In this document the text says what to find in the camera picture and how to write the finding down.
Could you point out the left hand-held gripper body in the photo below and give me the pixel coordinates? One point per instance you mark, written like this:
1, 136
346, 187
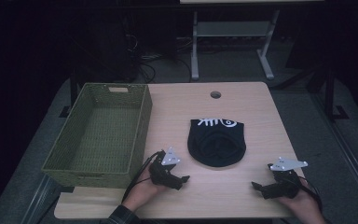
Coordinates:
164, 175

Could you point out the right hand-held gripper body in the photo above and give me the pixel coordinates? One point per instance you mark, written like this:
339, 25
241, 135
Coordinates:
284, 186

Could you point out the black beanie with white print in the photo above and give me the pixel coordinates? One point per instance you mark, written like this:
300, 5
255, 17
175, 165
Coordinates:
216, 146

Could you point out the green woven basket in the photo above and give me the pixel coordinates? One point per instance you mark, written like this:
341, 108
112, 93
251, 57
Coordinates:
105, 133

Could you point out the person's left hand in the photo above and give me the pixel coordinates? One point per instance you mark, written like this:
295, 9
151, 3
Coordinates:
143, 193

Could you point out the black metal stand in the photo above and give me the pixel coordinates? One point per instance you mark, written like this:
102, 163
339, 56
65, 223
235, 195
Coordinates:
71, 96
329, 93

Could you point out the metal floor rail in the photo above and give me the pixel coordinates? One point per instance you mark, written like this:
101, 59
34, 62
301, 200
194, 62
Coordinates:
345, 149
40, 199

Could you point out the white metal table frame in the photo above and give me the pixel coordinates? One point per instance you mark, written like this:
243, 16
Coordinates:
233, 29

